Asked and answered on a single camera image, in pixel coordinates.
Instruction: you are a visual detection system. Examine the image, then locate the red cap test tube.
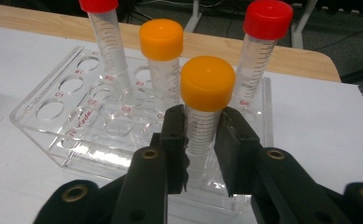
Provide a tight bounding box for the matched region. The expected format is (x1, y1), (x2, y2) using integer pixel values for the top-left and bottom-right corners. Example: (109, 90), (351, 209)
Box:
(77, 0), (133, 105)
(230, 0), (294, 116)

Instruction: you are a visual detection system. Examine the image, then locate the orange cap test tube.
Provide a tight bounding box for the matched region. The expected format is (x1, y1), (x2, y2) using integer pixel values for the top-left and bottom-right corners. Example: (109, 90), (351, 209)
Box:
(179, 55), (237, 190)
(138, 18), (185, 116)

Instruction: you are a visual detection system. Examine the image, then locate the clear acrylic test tube rack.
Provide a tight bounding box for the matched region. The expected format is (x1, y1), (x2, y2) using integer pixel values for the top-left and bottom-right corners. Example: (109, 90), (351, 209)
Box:
(9, 46), (275, 224)

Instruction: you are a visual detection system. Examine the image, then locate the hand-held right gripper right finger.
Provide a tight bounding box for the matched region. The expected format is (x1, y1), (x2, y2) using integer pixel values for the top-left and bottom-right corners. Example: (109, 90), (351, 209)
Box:
(215, 106), (351, 224)

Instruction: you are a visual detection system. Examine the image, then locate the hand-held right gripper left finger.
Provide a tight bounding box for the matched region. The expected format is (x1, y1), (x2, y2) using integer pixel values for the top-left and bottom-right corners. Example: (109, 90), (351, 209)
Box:
(110, 104), (191, 224)

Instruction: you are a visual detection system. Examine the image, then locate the white table mat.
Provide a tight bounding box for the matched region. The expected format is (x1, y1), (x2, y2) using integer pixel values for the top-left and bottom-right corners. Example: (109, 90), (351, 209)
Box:
(0, 23), (363, 224)

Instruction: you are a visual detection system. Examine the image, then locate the black tripod stand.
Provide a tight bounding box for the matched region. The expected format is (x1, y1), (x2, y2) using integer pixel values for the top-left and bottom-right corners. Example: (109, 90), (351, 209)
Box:
(340, 54), (363, 86)

